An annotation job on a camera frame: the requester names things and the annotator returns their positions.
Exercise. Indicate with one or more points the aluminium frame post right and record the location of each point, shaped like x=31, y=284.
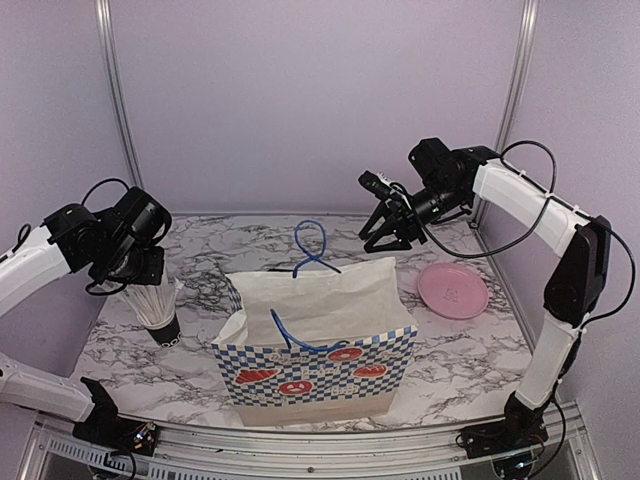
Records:
x=520, y=70

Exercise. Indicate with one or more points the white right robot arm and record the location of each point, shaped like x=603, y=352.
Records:
x=456, y=179

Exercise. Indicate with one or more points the aluminium frame post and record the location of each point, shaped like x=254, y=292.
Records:
x=107, y=39
x=520, y=70

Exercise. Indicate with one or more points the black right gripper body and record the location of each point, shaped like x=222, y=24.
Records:
x=409, y=221

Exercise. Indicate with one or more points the pink round plate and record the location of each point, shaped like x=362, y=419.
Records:
x=452, y=291

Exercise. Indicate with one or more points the aluminium front rail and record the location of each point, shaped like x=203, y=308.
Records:
x=428, y=452

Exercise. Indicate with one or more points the black cup holding straws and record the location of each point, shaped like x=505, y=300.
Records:
x=166, y=334

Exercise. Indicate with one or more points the aluminium frame post left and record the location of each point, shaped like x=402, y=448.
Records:
x=107, y=39

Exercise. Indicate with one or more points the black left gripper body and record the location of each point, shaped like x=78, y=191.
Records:
x=141, y=272

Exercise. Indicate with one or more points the blue checkered paper bag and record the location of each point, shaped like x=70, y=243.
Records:
x=317, y=343

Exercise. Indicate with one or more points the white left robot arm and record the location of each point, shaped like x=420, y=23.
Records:
x=120, y=244

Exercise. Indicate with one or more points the bundle of wrapped straws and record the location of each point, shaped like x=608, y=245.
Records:
x=153, y=306

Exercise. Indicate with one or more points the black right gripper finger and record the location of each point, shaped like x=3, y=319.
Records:
x=386, y=239
x=376, y=224

